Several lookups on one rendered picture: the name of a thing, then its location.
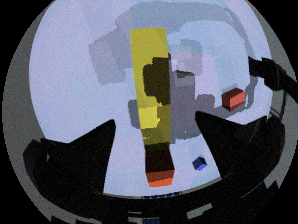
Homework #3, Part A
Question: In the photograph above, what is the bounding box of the red rectangular block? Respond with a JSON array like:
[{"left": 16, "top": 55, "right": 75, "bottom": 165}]
[{"left": 221, "top": 88, "right": 245, "bottom": 111}]

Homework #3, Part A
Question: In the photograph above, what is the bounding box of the small blue block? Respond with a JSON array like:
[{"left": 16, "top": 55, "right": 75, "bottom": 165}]
[{"left": 192, "top": 157, "right": 208, "bottom": 171}]

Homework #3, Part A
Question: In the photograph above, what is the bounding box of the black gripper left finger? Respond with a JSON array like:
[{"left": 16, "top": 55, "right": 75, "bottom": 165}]
[{"left": 40, "top": 120, "right": 116, "bottom": 194}]

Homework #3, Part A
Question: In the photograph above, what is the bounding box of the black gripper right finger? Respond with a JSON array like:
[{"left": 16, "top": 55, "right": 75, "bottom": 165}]
[{"left": 196, "top": 111, "right": 267, "bottom": 179}]

